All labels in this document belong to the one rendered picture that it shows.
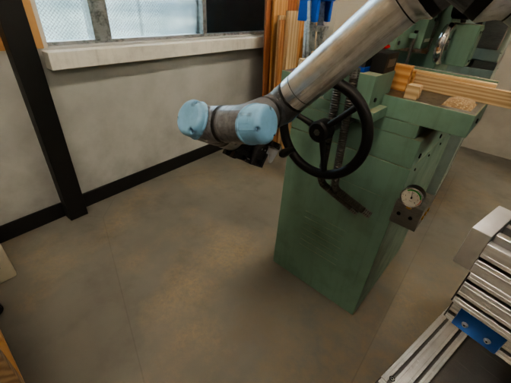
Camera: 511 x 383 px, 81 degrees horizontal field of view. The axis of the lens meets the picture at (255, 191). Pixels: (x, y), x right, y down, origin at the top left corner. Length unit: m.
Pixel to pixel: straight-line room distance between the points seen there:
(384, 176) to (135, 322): 1.08
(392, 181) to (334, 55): 0.54
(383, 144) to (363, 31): 0.49
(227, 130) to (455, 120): 0.60
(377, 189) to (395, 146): 0.16
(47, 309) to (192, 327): 0.59
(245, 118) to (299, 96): 0.13
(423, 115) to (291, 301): 0.91
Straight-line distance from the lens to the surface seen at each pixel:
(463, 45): 1.23
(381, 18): 0.56
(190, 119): 0.61
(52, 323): 1.49
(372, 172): 1.03
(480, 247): 0.70
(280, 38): 2.46
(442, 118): 0.93
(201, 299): 1.39
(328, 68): 0.59
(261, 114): 0.54
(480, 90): 1.07
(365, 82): 0.88
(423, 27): 1.19
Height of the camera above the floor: 1.11
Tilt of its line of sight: 33 degrees down
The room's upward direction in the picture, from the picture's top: 4 degrees clockwise
